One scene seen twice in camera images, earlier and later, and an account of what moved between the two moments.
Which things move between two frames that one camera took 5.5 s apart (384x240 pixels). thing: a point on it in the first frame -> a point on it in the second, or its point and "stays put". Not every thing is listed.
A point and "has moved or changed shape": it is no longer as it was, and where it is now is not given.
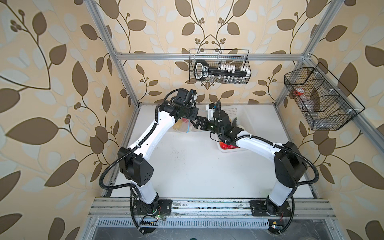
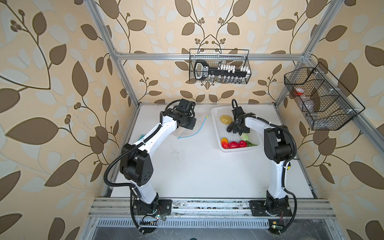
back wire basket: [220, 66] stays put
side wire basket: [325, 104] stays put
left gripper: [194, 110] -> [190, 125]
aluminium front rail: [208, 208] stays put
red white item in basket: [299, 91] stays put
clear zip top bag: [183, 125] has moved or changed shape
